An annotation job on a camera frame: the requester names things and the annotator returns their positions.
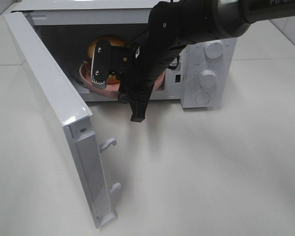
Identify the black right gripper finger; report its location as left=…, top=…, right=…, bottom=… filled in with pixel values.
left=118, top=92, right=151, bottom=122
left=90, top=40, right=112, bottom=89

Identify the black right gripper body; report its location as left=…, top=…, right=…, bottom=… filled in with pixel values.
left=109, top=43, right=154, bottom=98

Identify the burger with lettuce and cheese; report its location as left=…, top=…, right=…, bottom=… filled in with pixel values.
left=88, top=34, right=130, bottom=89

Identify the pink round plate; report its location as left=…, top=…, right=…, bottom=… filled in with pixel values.
left=78, top=61, right=166, bottom=98

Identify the white microwave knob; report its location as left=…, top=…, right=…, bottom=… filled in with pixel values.
left=199, top=70, right=217, bottom=88
left=204, top=40, right=224, bottom=59

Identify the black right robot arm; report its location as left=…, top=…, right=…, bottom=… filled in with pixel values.
left=110, top=0, right=295, bottom=122

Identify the white microwave oven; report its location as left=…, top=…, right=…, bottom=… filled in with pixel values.
left=5, top=0, right=236, bottom=108

